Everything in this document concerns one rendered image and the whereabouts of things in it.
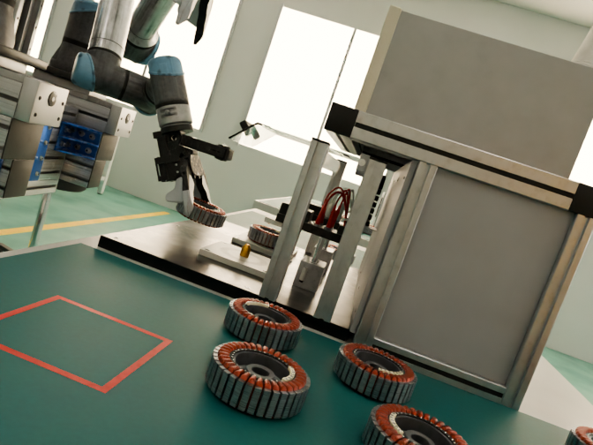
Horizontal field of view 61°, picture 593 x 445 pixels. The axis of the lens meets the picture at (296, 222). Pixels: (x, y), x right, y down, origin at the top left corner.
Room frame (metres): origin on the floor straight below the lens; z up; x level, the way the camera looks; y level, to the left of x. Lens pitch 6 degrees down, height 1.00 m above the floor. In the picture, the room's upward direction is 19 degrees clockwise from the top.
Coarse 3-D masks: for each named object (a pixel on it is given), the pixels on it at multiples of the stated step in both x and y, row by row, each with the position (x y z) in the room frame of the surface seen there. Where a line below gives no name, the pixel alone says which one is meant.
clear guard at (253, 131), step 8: (248, 128) 1.22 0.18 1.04; (256, 128) 1.25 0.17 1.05; (264, 128) 1.29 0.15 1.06; (272, 128) 1.21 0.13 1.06; (232, 136) 1.22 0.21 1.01; (240, 136) 1.25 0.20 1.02; (248, 136) 1.29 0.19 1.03; (256, 136) 1.34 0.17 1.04; (264, 136) 1.39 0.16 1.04; (272, 136) 1.44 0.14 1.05; (288, 136) 1.30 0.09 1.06; (296, 136) 1.20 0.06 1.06; (248, 144) 1.39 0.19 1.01; (256, 144) 1.44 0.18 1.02; (304, 144) 1.43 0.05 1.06; (328, 152) 1.41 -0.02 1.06; (336, 152) 1.25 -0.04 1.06; (344, 152) 1.19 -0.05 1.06; (352, 160) 1.39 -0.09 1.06
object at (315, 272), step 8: (304, 256) 1.06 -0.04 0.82; (304, 264) 1.00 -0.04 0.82; (312, 264) 1.00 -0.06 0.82; (320, 264) 1.03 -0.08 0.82; (296, 272) 1.01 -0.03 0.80; (312, 272) 1.00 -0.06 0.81; (320, 272) 1.00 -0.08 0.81; (296, 280) 1.01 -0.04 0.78; (304, 280) 1.00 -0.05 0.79; (312, 280) 1.00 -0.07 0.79; (320, 280) 1.04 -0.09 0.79; (304, 288) 1.00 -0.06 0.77; (312, 288) 1.00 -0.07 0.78
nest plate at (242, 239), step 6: (240, 234) 1.30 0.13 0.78; (246, 234) 1.33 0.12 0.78; (234, 240) 1.23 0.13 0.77; (240, 240) 1.23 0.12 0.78; (246, 240) 1.25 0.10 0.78; (252, 246) 1.23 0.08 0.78; (258, 246) 1.22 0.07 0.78; (264, 246) 1.24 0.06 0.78; (264, 252) 1.22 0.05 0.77; (270, 252) 1.22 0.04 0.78; (294, 252) 1.32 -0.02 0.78
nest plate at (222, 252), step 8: (200, 248) 0.99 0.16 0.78; (208, 248) 1.02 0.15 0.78; (216, 248) 1.04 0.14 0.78; (224, 248) 1.07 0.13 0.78; (232, 248) 1.10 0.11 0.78; (240, 248) 1.12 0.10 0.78; (208, 256) 0.99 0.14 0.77; (216, 256) 0.99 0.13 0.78; (224, 256) 0.99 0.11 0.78; (232, 256) 1.02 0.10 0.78; (240, 256) 1.04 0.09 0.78; (256, 256) 1.10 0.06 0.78; (232, 264) 0.98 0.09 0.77; (240, 264) 0.98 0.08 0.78; (248, 264) 1.00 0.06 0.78; (256, 264) 1.02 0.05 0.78; (264, 264) 1.05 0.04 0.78; (248, 272) 0.98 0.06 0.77; (256, 272) 0.98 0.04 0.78; (264, 272) 0.98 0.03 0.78
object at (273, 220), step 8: (280, 208) 1.02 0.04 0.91; (272, 216) 1.06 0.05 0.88; (280, 216) 1.02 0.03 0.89; (280, 224) 1.02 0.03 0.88; (304, 224) 1.01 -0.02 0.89; (312, 224) 1.01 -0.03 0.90; (312, 232) 1.01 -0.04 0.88; (320, 232) 1.01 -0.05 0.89; (328, 232) 1.00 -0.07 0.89; (336, 232) 1.02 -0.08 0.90; (320, 240) 1.01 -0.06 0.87; (336, 240) 1.00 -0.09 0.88; (320, 248) 1.02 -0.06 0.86
